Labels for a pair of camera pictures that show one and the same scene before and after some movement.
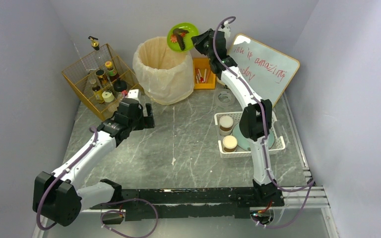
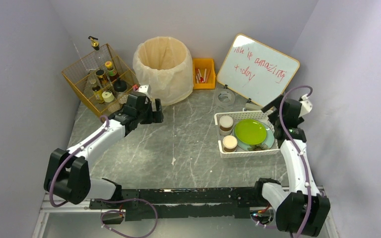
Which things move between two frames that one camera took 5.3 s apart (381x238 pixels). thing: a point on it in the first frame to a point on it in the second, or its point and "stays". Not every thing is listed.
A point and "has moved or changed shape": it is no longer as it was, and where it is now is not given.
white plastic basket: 278,145 stays
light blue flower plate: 243,144 stays
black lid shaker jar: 118,86 stays
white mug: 225,125 stays
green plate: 188,43 has moved or changed shape
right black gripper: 202,41 to 274,111
